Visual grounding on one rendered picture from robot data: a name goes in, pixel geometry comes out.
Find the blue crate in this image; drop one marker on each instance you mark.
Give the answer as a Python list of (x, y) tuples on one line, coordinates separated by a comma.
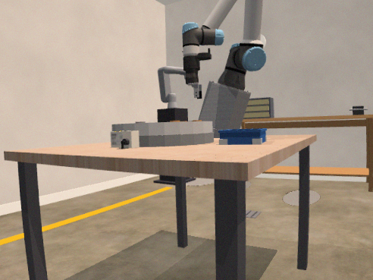
[(243, 136)]

